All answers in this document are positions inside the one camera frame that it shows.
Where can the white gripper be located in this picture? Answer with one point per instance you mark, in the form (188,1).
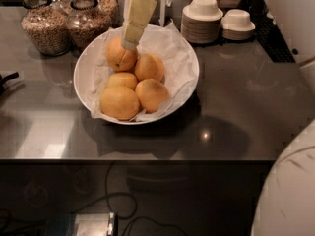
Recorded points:
(140,14)

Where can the orange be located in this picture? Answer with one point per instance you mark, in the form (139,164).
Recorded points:
(124,79)
(119,102)
(119,58)
(151,93)
(149,66)

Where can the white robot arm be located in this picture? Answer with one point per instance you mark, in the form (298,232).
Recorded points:
(258,133)

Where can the white bowl on large stack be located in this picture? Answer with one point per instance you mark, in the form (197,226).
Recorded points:
(203,8)

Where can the white bowl on small stack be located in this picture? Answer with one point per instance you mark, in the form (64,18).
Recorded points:
(237,19)

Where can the rear glass cereal jar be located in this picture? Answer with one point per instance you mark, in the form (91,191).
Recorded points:
(110,8)

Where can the glass cereal jar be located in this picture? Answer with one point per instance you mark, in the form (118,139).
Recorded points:
(110,8)
(86,22)
(45,27)

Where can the middle glass cereal jar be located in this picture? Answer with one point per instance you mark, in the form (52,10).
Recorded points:
(86,22)

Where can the large stack paper plates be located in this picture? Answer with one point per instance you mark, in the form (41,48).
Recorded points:
(200,29)

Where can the white paper liner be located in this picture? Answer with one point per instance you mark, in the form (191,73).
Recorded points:
(170,53)

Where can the left glass cereal jar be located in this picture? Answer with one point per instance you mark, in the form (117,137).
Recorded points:
(45,27)

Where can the small stack paper plates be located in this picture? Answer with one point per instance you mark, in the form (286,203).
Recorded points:
(237,32)

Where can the black rubber mat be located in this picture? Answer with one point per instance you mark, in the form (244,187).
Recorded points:
(268,34)

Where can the silver box under table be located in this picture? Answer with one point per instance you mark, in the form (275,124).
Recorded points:
(83,224)

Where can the black handle at left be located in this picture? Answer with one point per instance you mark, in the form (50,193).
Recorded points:
(4,80)

